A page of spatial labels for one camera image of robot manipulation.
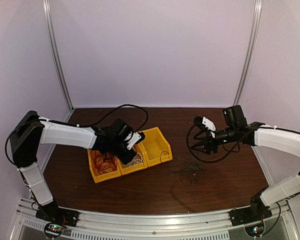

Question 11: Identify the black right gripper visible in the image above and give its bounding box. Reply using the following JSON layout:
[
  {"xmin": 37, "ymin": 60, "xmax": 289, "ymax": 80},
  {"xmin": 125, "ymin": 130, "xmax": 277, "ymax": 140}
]
[{"xmin": 191, "ymin": 125, "xmax": 238, "ymax": 155}]

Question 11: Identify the thin red cable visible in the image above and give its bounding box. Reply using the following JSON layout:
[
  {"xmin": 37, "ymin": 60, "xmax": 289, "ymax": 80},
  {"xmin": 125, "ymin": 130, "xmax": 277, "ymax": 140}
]
[{"xmin": 91, "ymin": 149, "xmax": 118, "ymax": 175}]

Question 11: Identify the white cable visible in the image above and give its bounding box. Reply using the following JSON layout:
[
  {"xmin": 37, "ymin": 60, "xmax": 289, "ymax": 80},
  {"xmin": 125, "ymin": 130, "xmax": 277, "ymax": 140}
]
[{"xmin": 126, "ymin": 152, "xmax": 145, "ymax": 168}]

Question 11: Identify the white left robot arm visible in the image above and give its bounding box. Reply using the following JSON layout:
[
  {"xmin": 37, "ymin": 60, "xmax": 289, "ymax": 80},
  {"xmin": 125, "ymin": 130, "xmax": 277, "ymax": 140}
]
[{"xmin": 4, "ymin": 110, "xmax": 145, "ymax": 222}]

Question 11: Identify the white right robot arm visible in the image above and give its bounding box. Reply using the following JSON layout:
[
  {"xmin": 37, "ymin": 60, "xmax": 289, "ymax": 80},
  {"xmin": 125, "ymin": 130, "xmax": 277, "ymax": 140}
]
[{"xmin": 186, "ymin": 105, "xmax": 300, "ymax": 221}]

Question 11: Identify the yellow middle bin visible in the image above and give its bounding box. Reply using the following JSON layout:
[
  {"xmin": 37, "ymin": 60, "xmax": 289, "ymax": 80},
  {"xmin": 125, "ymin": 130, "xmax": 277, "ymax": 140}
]
[{"xmin": 118, "ymin": 144, "xmax": 148, "ymax": 176}]

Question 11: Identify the yellow bin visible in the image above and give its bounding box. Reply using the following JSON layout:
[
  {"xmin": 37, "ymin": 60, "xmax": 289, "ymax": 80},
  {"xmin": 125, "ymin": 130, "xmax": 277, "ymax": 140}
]
[
  {"xmin": 87, "ymin": 149, "xmax": 122, "ymax": 184},
  {"xmin": 140, "ymin": 127, "xmax": 173, "ymax": 167},
  {"xmin": 118, "ymin": 144, "xmax": 148, "ymax": 176}
]

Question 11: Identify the yellow bin near front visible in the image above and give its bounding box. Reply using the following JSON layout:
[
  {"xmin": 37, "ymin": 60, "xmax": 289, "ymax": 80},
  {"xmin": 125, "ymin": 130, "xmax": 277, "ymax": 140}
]
[{"xmin": 87, "ymin": 149, "xmax": 122, "ymax": 184}]

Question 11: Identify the yellow far bin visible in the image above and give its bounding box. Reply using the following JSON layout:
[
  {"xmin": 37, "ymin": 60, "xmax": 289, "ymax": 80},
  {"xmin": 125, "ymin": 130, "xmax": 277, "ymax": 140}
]
[{"xmin": 140, "ymin": 127, "xmax": 173, "ymax": 167}]

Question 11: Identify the left controller board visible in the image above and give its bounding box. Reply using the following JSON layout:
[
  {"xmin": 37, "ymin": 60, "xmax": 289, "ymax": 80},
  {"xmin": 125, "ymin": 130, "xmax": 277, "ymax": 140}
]
[{"xmin": 43, "ymin": 222, "xmax": 65, "ymax": 238}]

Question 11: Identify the controller board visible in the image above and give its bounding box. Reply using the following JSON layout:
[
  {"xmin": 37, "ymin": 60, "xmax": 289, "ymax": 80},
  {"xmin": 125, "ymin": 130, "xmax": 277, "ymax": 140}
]
[
  {"xmin": 244, "ymin": 223, "xmax": 265, "ymax": 238},
  {"xmin": 43, "ymin": 222, "xmax": 65, "ymax": 238}
]

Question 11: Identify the right controller board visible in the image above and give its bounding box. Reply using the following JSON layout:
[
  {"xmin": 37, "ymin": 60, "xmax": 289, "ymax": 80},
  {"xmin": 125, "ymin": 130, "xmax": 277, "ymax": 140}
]
[{"xmin": 244, "ymin": 223, "xmax": 265, "ymax": 238}]

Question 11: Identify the black right camera cable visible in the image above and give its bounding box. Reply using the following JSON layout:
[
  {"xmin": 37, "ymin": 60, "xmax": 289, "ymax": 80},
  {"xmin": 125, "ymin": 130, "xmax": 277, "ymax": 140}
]
[{"xmin": 185, "ymin": 117, "xmax": 248, "ymax": 164}]

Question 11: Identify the black camera cable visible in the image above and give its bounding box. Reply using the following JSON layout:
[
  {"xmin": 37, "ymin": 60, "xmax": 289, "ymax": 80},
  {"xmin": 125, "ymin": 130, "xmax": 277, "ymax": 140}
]
[
  {"xmin": 185, "ymin": 117, "xmax": 248, "ymax": 164},
  {"xmin": 77, "ymin": 103, "xmax": 150, "ymax": 133}
]

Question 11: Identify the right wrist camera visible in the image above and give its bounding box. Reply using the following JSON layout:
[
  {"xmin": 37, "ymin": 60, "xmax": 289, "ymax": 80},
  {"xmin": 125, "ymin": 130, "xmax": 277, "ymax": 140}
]
[{"xmin": 194, "ymin": 116, "xmax": 216, "ymax": 138}]

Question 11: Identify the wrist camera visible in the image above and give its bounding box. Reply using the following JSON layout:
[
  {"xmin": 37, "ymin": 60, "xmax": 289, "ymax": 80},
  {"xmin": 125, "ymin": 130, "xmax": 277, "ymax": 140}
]
[
  {"xmin": 124, "ymin": 132, "xmax": 146, "ymax": 150},
  {"xmin": 194, "ymin": 116, "xmax": 216, "ymax": 138}
]

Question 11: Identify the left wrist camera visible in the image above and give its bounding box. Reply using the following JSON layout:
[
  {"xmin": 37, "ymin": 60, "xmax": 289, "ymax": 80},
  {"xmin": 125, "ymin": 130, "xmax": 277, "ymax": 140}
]
[{"xmin": 124, "ymin": 132, "xmax": 146, "ymax": 150}]

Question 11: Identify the black left camera cable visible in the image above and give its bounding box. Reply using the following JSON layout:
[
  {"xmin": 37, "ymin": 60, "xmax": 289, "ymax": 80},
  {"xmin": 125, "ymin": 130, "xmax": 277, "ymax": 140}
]
[{"xmin": 77, "ymin": 103, "xmax": 150, "ymax": 133}]

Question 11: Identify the aluminium corner post right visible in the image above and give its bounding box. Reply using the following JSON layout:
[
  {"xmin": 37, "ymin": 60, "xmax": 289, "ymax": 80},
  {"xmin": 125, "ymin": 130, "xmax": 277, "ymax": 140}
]
[{"xmin": 233, "ymin": 0, "xmax": 263, "ymax": 105}]

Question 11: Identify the aluminium corner post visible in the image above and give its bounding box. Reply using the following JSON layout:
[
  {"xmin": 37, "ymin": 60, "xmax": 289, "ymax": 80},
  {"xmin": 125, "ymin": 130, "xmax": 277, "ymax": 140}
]
[
  {"xmin": 42, "ymin": 0, "xmax": 74, "ymax": 112},
  {"xmin": 233, "ymin": 0, "xmax": 263, "ymax": 105}
]

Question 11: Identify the aluminium front rail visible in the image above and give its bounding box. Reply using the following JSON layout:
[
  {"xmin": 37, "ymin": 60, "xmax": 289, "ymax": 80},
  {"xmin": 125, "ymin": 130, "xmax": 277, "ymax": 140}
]
[{"xmin": 12, "ymin": 196, "xmax": 298, "ymax": 240}]

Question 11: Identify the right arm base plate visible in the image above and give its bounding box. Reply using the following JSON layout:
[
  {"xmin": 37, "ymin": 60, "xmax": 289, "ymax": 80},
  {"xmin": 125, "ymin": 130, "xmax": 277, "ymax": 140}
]
[{"xmin": 228, "ymin": 207, "xmax": 272, "ymax": 226}]

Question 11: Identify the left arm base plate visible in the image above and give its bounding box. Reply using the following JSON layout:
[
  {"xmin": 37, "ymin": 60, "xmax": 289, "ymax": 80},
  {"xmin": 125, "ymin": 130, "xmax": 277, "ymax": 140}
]
[{"xmin": 35, "ymin": 201, "xmax": 79, "ymax": 227}]

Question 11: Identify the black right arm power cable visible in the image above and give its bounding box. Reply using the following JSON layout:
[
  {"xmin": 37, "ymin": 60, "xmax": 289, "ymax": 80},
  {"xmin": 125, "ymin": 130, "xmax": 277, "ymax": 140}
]
[{"xmin": 259, "ymin": 189, "xmax": 300, "ymax": 237}]

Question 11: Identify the aluminium corner post left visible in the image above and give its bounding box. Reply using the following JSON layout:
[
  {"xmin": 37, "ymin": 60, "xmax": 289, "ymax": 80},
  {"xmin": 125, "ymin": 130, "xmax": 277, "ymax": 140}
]
[{"xmin": 42, "ymin": 0, "xmax": 74, "ymax": 112}]

